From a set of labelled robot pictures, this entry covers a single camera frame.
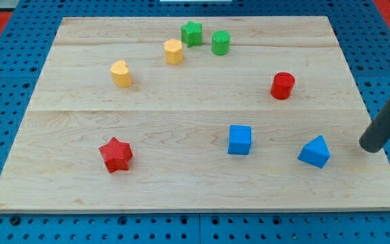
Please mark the blue triangle block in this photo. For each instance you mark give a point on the blue triangle block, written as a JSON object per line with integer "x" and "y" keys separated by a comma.
{"x": 315, "y": 152}

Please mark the green star block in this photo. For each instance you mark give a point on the green star block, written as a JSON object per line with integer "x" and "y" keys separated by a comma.
{"x": 191, "y": 33}

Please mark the red cylinder block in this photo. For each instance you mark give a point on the red cylinder block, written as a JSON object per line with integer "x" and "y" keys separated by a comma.
{"x": 282, "y": 85}

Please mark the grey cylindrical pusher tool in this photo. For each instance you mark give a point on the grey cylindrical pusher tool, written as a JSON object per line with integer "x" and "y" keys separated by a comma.
{"x": 378, "y": 132}

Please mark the green cylinder block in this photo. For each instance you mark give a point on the green cylinder block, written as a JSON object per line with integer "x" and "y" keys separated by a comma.
{"x": 220, "y": 42}

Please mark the red star block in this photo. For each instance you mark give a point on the red star block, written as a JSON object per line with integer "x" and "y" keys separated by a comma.
{"x": 116, "y": 155}

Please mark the yellow heart block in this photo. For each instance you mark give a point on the yellow heart block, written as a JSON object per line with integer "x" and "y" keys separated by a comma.
{"x": 121, "y": 74}

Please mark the wooden board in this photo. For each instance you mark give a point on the wooden board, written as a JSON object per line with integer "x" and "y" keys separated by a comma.
{"x": 176, "y": 119}

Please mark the blue cube block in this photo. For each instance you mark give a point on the blue cube block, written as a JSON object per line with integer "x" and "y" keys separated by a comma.
{"x": 239, "y": 140}

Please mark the yellow hexagon block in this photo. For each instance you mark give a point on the yellow hexagon block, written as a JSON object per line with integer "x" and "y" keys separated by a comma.
{"x": 173, "y": 51}

